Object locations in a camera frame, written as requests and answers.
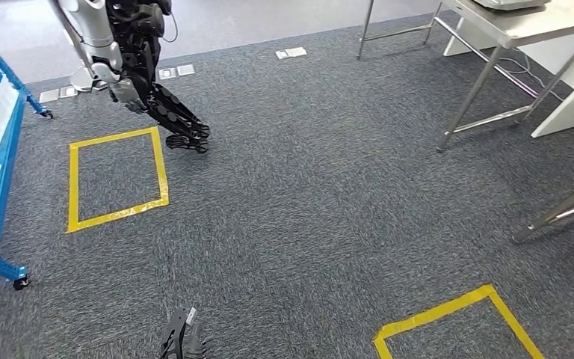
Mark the blue metal shelf rack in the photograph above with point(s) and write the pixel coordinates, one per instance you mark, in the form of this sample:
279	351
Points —
7	163

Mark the grey flat device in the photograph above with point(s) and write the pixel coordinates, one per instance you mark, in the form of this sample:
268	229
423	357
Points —
510	4

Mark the yellow floor tape square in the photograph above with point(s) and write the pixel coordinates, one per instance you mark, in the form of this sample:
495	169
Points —
73	188
416	319

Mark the black humanoid robot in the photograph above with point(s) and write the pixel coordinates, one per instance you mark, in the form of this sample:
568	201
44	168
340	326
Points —
138	49

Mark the grey robot support stand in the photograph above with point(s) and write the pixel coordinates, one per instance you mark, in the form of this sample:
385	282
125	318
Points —
86	79

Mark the metal floor socket plate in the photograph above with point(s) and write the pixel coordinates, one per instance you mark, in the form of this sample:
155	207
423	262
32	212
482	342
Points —
282	54
186	70
68	91
49	95
167	74
297	51

